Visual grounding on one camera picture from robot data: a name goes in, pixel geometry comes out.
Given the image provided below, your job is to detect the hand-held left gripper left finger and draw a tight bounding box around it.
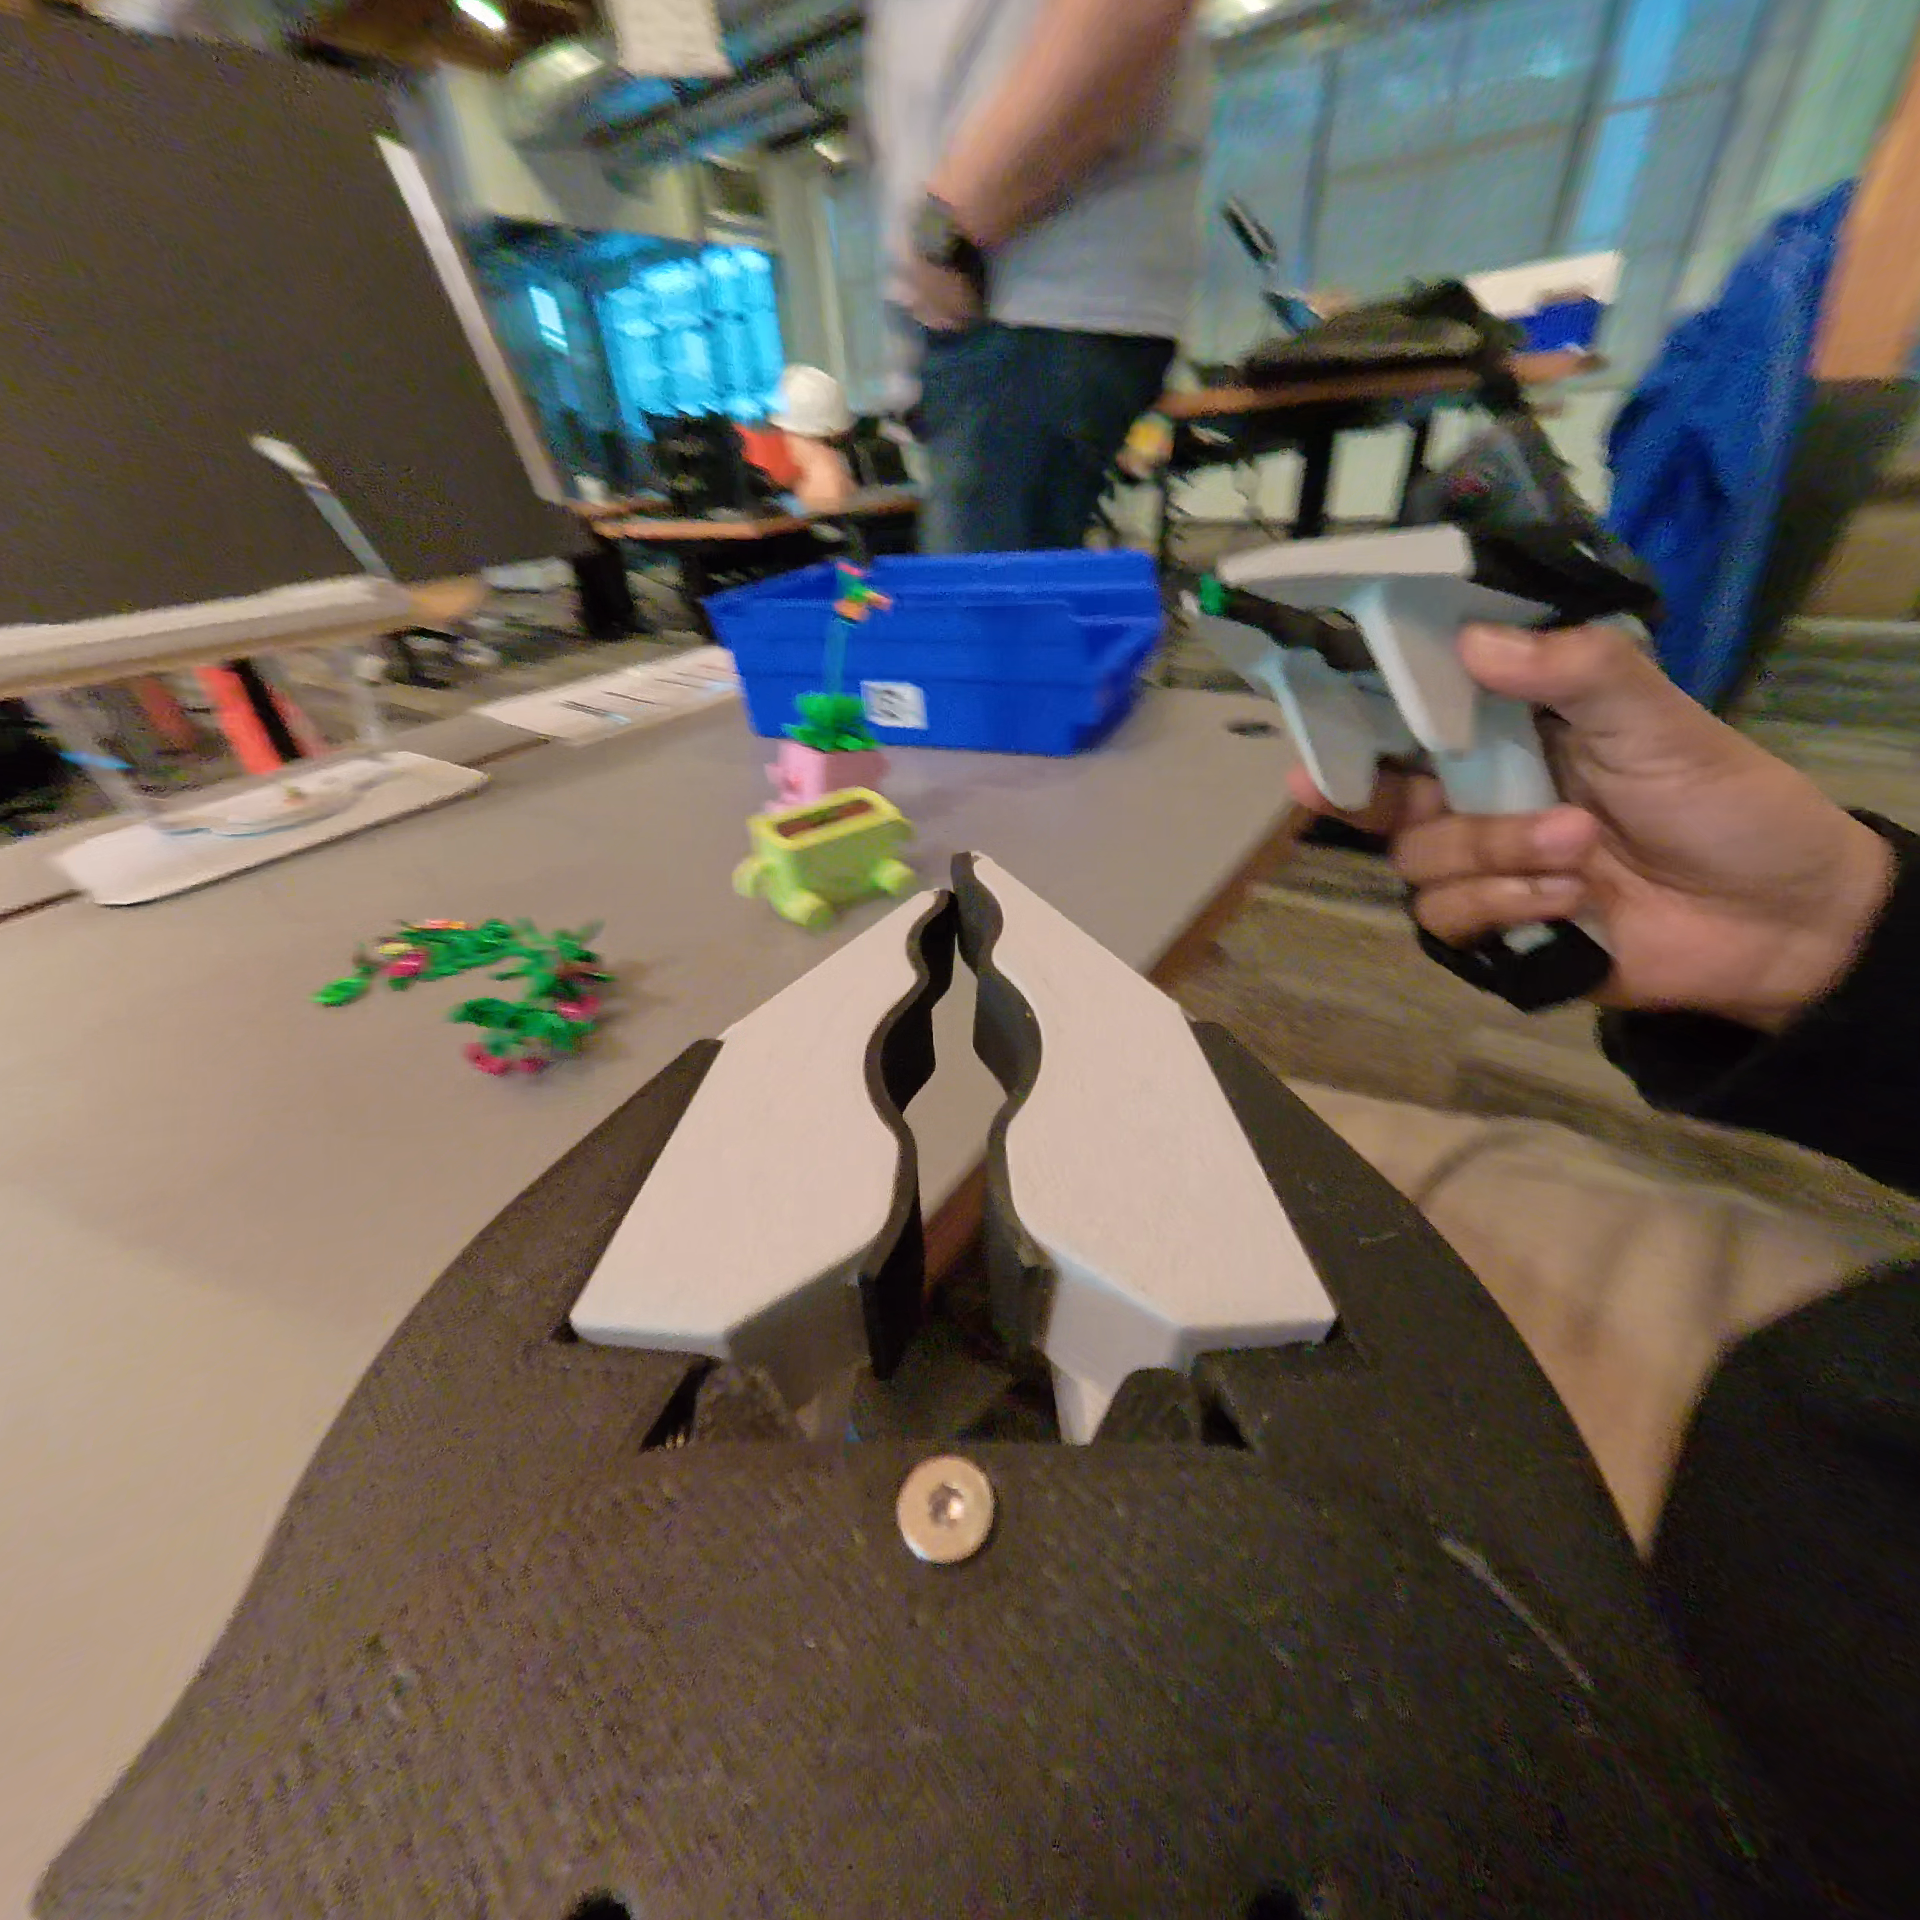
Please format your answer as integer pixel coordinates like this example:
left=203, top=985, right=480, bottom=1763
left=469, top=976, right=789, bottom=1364
left=571, top=888, right=960, bottom=1437

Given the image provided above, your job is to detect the blue plastic bin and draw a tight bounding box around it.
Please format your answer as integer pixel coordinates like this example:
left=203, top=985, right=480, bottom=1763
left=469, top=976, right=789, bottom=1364
left=703, top=550, right=1170, bottom=756

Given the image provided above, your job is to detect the orange traffic cone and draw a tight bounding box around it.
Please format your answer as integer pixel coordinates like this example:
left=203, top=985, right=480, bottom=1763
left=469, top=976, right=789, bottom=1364
left=126, top=660, right=332, bottom=780

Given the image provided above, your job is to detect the white document stand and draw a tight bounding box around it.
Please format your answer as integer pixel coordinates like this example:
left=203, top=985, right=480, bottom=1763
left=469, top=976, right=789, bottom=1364
left=0, top=434, right=490, bottom=910

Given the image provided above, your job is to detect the wooden background desk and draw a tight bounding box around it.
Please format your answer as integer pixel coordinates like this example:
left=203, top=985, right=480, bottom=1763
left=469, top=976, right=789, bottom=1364
left=1154, top=351, right=1601, bottom=541
left=571, top=485, right=925, bottom=640

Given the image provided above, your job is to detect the pile of small toy bricks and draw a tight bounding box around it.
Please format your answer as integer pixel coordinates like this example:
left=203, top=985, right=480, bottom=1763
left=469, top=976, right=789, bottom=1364
left=315, top=918, right=602, bottom=1009

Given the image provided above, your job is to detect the laminated paper sheet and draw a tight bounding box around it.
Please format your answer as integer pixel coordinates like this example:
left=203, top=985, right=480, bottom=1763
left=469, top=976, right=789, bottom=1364
left=480, top=644, right=745, bottom=747

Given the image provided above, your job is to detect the black bag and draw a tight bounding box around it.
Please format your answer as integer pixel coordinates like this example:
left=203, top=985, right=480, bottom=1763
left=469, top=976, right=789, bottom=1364
left=1237, top=275, right=1518, bottom=392

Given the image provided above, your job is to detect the person's right forearm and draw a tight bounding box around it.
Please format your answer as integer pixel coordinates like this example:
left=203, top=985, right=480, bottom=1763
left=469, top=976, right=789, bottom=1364
left=1596, top=810, right=1920, bottom=1202

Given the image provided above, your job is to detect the person's right hand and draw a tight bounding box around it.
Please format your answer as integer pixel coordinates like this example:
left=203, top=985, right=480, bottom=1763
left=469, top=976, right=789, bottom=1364
left=1297, top=617, right=1897, bottom=1038

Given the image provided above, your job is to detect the blue cloth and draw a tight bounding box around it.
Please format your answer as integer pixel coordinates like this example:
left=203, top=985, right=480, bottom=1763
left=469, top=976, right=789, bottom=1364
left=1604, top=179, right=1863, bottom=707

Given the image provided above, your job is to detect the hanging paper sign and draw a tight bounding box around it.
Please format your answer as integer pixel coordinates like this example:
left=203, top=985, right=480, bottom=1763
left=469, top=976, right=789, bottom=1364
left=601, top=0, right=738, bottom=79

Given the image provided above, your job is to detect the pink toy brick plant pot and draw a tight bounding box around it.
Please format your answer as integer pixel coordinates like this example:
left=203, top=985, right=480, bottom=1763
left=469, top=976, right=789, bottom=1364
left=765, top=562, right=898, bottom=811

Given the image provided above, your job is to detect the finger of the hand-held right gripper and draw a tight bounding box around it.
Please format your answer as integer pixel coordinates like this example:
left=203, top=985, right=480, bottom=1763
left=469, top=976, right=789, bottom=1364
left=1214, top=522, right=1558, bottom=756
left=1189, top=596, right=1417, bottom=816

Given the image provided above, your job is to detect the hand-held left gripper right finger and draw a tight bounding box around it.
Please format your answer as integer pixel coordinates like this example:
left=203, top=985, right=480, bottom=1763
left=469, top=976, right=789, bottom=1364
left=953, top=851, right=1340, bottom=1445

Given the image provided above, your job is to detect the lime green toy brick pot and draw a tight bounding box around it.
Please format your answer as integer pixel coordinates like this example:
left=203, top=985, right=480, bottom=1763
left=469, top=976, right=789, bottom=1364
left=732, top=786, right=919, bottom=931

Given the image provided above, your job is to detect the black board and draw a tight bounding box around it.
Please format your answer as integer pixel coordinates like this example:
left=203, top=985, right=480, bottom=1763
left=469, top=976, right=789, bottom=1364
left=0, top=6, right=595, bottom=623

